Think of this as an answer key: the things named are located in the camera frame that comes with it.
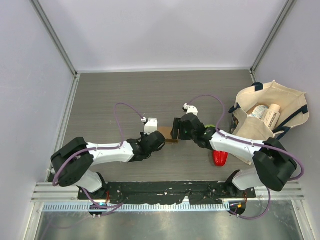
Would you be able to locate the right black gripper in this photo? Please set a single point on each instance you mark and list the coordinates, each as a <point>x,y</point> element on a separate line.
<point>178,124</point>

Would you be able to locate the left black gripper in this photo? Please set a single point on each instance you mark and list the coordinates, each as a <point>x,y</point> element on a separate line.
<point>143,136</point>

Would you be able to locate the brown cardboard paper box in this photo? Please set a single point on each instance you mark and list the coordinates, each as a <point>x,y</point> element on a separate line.
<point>166,132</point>

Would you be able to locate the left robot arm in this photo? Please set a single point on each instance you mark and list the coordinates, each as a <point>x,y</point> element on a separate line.
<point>73,161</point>

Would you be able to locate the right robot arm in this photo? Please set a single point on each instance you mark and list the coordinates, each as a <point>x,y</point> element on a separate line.
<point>272,167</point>

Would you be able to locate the green cabbage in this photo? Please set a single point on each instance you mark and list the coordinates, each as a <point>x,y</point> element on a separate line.
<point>210,126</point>

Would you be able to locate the red bell pepper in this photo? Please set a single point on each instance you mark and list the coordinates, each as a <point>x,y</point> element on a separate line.
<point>219,158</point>

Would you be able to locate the white round package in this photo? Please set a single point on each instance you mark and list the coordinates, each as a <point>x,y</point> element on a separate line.
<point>258,111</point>

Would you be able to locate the beige canvas tote bag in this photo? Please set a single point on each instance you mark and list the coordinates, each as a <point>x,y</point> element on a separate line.
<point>293,111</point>

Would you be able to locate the beige lotion bottle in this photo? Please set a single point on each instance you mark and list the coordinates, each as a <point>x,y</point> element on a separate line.
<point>271,116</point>

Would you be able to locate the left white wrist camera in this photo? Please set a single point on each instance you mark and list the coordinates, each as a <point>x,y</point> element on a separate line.
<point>150,125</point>

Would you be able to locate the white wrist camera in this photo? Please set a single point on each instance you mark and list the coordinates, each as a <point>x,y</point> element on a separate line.
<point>150,125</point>
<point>190,109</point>

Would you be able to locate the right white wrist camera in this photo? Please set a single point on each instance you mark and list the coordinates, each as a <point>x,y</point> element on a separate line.
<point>190,109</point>

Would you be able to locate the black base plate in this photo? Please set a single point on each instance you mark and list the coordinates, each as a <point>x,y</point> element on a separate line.
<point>170,192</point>

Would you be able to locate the left aluminium frame post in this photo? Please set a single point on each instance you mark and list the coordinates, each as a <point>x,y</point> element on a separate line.
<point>53,35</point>

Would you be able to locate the aluminium frame post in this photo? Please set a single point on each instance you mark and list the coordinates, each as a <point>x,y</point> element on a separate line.
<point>284,13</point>
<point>53,35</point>

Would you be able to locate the white slotted cable duct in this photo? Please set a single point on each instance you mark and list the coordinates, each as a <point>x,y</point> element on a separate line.
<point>89,207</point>

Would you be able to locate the right aluminium frame post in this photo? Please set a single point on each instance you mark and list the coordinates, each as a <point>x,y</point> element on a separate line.
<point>284,13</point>

